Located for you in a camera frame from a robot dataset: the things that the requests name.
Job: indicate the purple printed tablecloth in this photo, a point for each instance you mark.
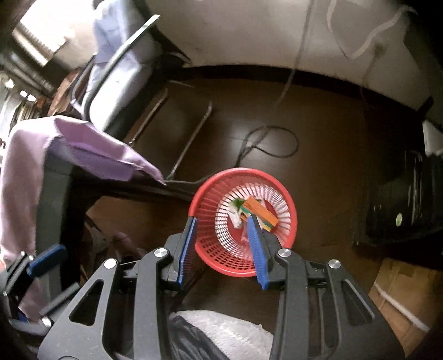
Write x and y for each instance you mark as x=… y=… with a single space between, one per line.
x=53 y=171

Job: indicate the red plastic trash basket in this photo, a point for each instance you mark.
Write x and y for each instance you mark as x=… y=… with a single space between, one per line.
x=221 y=246

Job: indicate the green white milk carton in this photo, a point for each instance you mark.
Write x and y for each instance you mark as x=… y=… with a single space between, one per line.
x=236 y=213

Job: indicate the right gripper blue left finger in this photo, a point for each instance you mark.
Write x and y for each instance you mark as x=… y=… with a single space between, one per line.
x=81 y=329

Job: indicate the cardboard box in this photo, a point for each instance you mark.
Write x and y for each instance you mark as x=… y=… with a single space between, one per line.
x=410 y=299

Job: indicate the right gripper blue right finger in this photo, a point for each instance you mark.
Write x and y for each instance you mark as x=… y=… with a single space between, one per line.
x=323 y=312

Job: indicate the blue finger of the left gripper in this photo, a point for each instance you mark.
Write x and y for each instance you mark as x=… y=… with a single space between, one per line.
x=46 y=261
x=60 y=301

